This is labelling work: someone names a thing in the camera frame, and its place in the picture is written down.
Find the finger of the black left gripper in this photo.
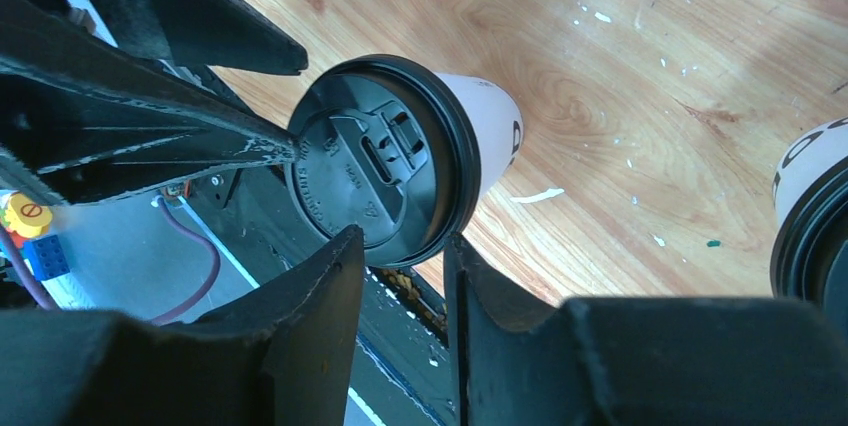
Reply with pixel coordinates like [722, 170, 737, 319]
[90, 0, 308, 76]
[1, 0, 297, 206]

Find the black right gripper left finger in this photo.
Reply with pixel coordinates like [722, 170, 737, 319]
[1, 225, 365, 425]

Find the black plastic cup lid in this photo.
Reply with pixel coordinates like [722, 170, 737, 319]
[770, 159, 847, 317]

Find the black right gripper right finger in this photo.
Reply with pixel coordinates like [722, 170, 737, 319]
[444, 235, 847, 425]

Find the white paper coffee cup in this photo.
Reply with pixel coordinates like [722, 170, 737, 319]
[772, 117, 847, 226]

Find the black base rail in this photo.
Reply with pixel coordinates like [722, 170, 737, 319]
[187, 167, 456, 425]

